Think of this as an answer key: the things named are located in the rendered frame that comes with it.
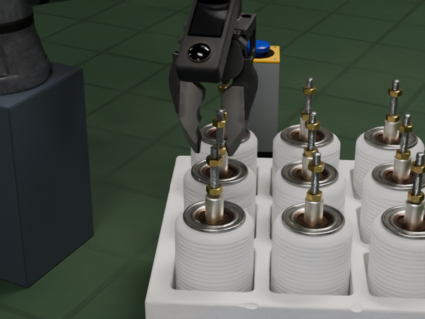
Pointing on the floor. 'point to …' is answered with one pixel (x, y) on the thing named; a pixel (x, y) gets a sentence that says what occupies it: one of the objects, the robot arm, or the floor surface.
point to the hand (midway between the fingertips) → (212, 146)
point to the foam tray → (323, 301)
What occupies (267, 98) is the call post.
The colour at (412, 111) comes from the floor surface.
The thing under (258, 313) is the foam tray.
